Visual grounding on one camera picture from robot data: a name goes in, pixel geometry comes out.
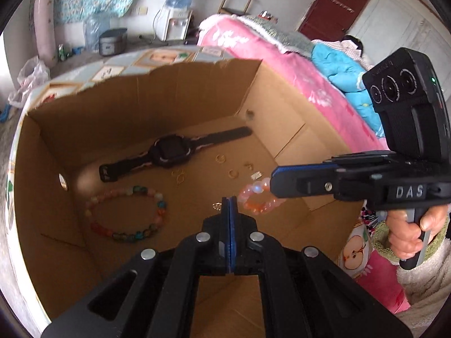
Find green fuzzy cloth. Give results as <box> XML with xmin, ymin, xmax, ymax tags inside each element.
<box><xmin>373</xmin><ymin>215</ymin><xmax>446</xmax><ymax>266</ymax></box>

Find person's right hand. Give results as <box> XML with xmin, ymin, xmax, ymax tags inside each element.
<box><xmin>386</xmin><ymin>202</ymin><xmax>451</xmax><ymax>263</ymax></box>

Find white plastic bag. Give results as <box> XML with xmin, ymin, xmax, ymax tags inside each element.
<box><xmin>8</xmin><ymin>55</ymin><xmax>50</xmax><ymax>108</ymax></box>

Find long multicolour bead necklace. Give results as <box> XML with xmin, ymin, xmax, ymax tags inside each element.
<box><xmin>85</xmin><ymin>185</ymin><xmax>168</xmax><ymax>242</ymax></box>

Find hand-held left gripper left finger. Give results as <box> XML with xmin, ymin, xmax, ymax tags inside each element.
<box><xmin>42</xmin><ymin>196</ymin><xmax>230</xmax><ymax>338</ymax></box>

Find black wrist watch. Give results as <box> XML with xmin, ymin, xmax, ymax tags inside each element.
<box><xmin>99</xmin><ymin>127</ymin><xmax>252</xmax><ymax>183</ymax></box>

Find striped cloth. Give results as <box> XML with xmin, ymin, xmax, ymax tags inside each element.
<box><xmin>317</xmin><ymin>37</ymin><xmax>365</xmax><ymax>62</ymax></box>

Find white water dispenser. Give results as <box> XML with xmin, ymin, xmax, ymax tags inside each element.
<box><xmin>155</xmin><ymin>7</ymin><xmax>194</xmax><ymax>42</ymax></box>

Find clear plastic bottle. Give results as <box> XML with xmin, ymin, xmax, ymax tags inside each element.
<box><xmin>83</xmin><ymin>12</ymin><xmax>110</xmax><ymax>52</ymax></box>

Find pink orange bead bracelet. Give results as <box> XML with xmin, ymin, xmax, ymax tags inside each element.
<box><xmin>237</xmin><ymin>179</ymin><xmax>288</xmax><ymax>216</ymax></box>

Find grey rice cooker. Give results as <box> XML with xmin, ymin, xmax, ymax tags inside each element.
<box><xmin>99</xmin><ymin>28</ymin><xmax>128</xmax><ymax>57</ymax></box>

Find white fuzzy cloth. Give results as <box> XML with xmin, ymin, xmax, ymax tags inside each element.
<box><xmin>396</xmin><ymin>250</ymin><xmax>451</xmax><ymax>338</ymax></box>

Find dark red door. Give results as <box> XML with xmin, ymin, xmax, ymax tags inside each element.
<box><xmin>298</xmin><ymin>0</ymin><xmax>374</xmax><ymax>41</ymax></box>

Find pink white cylinder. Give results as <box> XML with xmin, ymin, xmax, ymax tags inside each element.
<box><xmin>33</xmin><ymin>0</ymin><xmax>59</xmax><ymax>67</ymax></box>

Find white door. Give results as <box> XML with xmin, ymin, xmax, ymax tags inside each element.
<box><xmin>347</xmin><ymin>0</ymin><xmax>451</xmax><ymax>67</ymax></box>

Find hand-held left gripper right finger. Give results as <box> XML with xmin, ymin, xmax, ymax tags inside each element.
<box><xmin>229</xmin><ymin>196</ymin><xmax>413</xmax><ymax>338</ymax></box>

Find silver glitter cloth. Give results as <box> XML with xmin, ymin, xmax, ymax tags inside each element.
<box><xmin>236</xmin><ymin>14</ymin><xmax>314</xmax><ymax>55</ymax></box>

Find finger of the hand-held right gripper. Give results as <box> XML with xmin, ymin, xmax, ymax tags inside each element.
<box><xmin>271</xmin><ymin>158</ymin><xmax>341</xmax><ymax>201</ymax></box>

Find pink floral blanket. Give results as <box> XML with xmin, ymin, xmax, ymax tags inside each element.
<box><xmin>197</xmin><ymin>14</ymin><xmax>411</xmax><ymax>314</ymax></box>

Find brown cardboard box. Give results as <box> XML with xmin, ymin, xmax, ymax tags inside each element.
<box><xmin>8</xmin><ymin>58</ymin><xmax>369</xmax><ymax>338</ymax></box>

